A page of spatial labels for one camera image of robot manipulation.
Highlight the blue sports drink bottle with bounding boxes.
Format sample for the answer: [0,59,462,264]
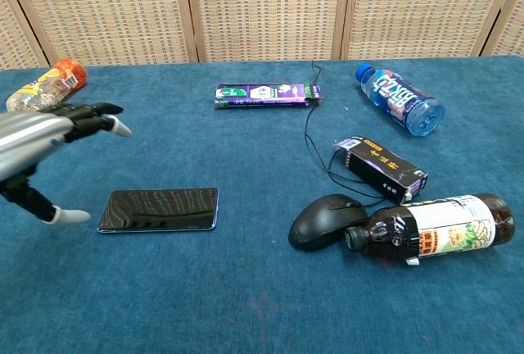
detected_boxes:
[355,63,446,138]

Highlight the teal smartphone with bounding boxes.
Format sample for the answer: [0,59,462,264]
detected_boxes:
[97,188,220,234]

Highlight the dark tea bottle white label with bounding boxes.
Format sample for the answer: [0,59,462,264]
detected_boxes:
[344,193,516,268]

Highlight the woven wooden folding screen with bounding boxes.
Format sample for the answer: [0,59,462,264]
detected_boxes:
[0,0,524,70]

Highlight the purple white flat carton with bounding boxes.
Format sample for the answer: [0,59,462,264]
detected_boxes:
[214,82,325,110]

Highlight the orange capped clear plastic bottle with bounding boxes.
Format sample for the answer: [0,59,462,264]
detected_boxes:
[5,57,88,113]

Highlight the black computer mouse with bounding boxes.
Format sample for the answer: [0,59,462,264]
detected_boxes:
[288,193,369,252]

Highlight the black mouse cable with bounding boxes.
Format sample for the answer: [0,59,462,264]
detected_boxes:
[303,60,404,207]

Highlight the black purple rectangular carton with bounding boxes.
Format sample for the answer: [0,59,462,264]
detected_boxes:
[333,135,429,205]

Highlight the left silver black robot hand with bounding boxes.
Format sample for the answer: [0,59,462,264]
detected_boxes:
[0,102,133,226]

